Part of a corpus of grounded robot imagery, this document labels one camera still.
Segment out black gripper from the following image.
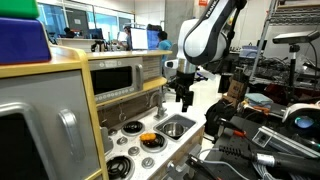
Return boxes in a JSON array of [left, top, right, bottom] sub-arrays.
[[175, 71, 195, 112]]

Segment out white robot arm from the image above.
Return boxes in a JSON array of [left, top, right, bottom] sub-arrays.
[[165, 0, 247, 112]]

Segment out grey toy sink basin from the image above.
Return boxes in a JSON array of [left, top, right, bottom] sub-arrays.
[[154, 114, 196, 141]]

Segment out small silver metal pot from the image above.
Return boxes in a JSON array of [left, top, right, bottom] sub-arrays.
[[163, 122, 185, 137]]

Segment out silver toy faucet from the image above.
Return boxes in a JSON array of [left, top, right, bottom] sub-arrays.
[[149, 92, 168, 120]]

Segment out black backpack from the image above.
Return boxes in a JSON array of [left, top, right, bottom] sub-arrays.
[[205, 99, 236, 136]]

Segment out black middle stove burner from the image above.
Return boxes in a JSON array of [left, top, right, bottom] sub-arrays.
[[140, 133, 167, 153]]

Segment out black stove burner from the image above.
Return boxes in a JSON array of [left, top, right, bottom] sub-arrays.
[[106, 156, 135, 180], [121, 121, 144, 136], [140, 133, 167, 153]]

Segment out cardboard box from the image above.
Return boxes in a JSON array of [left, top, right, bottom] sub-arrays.
[[222, 80, 247, 107]]

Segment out black back stove burner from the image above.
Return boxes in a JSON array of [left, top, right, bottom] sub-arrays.
[[121, 121, 144, 136]]

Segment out person in blue shirt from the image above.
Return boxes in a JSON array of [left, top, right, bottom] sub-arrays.
[[157, 30, 173, 64]]

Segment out silver stove knob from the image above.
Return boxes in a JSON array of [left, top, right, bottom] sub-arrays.
[[128, 146, 140, 156], [142, 157, 155, 169], [117, 137, 128, 145]]

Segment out toy kitchen microwave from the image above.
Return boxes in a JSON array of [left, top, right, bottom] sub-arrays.
[[89, 57, 144, 103]]

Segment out folded teal cloth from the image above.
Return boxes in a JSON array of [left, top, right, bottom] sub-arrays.
[[245, 93, 273, 107]]

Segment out white computer monitor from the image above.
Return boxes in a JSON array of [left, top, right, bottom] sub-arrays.
[[131, 28, 148, 50]]

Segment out person in grey shirt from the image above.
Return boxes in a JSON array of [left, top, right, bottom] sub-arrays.
[[123, 26, 132, 51]]

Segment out black front stove burner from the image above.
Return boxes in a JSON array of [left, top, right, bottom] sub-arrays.
[[106, 156, 135, 180]]

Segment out black handheld tool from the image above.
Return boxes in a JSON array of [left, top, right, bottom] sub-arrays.
[[218, 145, 320, 177]]

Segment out white round device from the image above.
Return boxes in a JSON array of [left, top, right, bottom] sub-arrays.
[[282, 103, 320, 141]]

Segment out grey toy oven door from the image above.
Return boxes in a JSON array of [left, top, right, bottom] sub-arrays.
[[0, 70, 100, 180]]

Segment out blue plastic bin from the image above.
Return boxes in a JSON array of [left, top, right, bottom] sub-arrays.
[[0, 17, 51, 65]]

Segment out green plastic bin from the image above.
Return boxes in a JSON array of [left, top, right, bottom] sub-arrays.
[[0, 0, 39, 19]]

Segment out black clamp orange handle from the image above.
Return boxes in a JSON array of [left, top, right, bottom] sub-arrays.
[[214, 117, 246, 138]]

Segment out silver aluminium rail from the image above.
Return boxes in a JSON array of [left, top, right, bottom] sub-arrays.
[[252, 126, 320, 158]]

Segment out camera on black stand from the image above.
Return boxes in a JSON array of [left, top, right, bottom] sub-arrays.
[[272, 30, 320, 87]]

